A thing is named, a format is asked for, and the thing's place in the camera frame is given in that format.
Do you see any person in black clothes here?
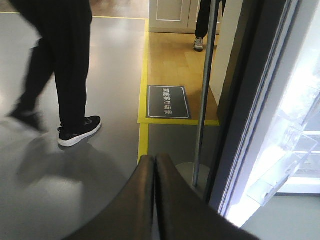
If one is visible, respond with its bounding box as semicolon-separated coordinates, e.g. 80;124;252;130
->
9;0;101;147

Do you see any silver sign stand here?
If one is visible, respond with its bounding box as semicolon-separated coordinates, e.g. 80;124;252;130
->
174;0;218;188

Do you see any white panelled cabinet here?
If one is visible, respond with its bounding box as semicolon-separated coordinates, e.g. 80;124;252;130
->
148;0;222;35

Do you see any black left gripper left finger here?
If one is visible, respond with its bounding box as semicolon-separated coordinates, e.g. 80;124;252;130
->
65;155;155;240

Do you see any dark floor sign sticker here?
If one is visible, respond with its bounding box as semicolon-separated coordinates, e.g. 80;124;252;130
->
146;85;192;120

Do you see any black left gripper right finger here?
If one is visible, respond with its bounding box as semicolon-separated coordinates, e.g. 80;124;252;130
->
155;153;257;240

